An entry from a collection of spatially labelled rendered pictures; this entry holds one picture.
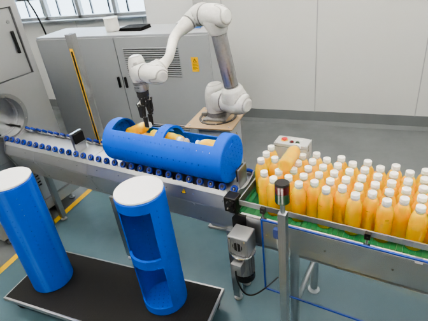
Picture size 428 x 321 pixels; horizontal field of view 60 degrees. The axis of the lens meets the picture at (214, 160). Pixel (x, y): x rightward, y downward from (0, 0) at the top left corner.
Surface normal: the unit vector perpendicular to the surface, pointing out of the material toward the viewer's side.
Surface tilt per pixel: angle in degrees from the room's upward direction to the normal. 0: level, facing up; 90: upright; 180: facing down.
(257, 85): 90
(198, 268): 0
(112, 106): 90
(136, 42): 90
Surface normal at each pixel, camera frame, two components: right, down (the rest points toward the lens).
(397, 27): -0.37, 0.51
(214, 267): -0.11, -0.86
